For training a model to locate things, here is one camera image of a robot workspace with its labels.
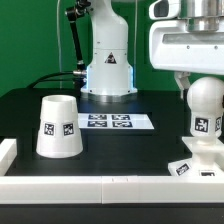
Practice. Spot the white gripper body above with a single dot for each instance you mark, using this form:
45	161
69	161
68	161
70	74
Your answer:
172	47

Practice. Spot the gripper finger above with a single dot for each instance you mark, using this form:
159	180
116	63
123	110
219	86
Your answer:
182	81

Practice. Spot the white lamp bulb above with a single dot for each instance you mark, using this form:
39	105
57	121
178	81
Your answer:
205	100

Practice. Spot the white lamp base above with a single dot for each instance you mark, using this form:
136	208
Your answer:
203	160

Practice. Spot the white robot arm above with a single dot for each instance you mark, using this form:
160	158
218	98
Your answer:
109	75

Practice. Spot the white lamp shade cone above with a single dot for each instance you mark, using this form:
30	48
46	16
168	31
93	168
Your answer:
59	135

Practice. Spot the fiducial marker sheet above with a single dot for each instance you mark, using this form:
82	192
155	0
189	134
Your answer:
114	121

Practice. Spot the white left wall block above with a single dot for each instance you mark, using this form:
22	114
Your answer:
8	152

